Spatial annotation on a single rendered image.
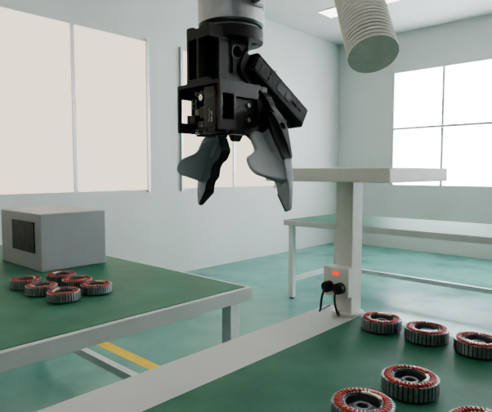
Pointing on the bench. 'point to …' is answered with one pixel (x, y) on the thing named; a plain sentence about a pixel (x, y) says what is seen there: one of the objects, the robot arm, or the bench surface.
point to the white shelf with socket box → (353, 209)
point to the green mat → (353, 376)
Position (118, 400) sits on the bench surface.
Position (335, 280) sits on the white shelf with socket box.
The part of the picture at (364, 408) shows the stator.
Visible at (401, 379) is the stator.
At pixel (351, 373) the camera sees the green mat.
